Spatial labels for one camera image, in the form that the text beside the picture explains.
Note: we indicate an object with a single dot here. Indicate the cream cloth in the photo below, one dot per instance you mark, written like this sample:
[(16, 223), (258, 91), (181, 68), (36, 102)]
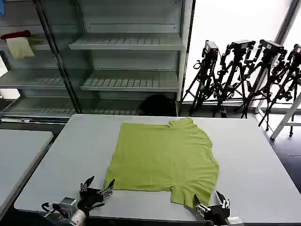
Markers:
[(20, 48)]

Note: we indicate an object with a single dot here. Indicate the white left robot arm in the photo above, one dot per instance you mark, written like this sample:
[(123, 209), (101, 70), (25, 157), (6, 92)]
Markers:
[(70, 207)]

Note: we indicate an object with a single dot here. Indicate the white metal frame stand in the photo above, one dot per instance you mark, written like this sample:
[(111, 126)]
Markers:
[(285, 117)]

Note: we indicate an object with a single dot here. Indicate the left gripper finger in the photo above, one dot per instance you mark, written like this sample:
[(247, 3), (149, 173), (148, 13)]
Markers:
[(107, 190), (85, 184)]

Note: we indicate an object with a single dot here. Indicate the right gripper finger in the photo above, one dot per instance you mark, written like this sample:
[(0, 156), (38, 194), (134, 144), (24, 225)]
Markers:
[(199, 207), (224, 203)]

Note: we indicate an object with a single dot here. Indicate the grey metal shelf unit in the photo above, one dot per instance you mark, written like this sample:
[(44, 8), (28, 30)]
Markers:
[(131, 44)]

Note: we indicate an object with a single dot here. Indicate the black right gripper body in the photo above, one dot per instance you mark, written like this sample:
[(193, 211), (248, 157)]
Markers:
[(218, 214)]

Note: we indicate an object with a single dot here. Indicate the black tripod with box camera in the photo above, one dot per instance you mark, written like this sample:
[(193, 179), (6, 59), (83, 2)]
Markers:
[(210, 50)]

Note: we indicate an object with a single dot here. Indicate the black bag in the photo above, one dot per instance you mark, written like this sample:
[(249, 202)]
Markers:
[(158, 106)]

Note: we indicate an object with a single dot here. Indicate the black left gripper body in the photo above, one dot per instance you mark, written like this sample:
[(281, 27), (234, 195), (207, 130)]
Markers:
[(90, 197)]

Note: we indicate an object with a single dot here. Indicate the green t-shirt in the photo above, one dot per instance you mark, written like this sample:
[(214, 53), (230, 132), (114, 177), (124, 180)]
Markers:
[(164, 155)]

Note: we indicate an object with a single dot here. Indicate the blue plastic object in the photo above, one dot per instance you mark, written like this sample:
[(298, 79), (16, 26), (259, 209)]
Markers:
[(2, 7)]

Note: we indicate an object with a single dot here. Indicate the red cloth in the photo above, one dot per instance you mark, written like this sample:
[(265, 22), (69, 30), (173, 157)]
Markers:
[(16, 34)]

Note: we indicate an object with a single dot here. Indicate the glass-fronted grey shelf unit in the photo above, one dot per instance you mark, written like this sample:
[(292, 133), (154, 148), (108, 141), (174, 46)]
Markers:
[(35, 77)]

